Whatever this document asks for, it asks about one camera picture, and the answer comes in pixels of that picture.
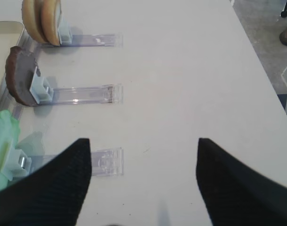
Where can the brown meat patty in holder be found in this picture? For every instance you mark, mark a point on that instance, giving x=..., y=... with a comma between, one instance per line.
x=19, y=69

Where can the clear patty holder track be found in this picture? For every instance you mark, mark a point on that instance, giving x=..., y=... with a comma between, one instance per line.
x=44, y=94

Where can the white metal tray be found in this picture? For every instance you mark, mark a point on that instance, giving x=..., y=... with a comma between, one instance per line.
x=10, y=35

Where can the golden bun half inner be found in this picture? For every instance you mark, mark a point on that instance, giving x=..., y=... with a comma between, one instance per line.
x=50, y=16

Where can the green lettuce leaf in holder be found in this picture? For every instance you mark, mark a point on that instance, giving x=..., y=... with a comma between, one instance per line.
x=2, y=146

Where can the golden bun half outer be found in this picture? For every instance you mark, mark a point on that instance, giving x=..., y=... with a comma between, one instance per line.
x=31, y=17

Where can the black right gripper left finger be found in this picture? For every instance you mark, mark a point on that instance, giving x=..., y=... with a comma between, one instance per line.
x=48, y=197

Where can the clear lettuce holder track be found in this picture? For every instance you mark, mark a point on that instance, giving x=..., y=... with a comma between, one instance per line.
x=104, y=163

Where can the clear bun holder track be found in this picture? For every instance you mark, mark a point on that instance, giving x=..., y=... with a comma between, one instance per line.
x=67, y=39

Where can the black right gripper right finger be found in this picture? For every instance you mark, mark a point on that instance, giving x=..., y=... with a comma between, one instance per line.
x=235, y=194

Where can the golden bun half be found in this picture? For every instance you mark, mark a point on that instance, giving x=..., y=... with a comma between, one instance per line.
x=50, y=16
x=31, y=17

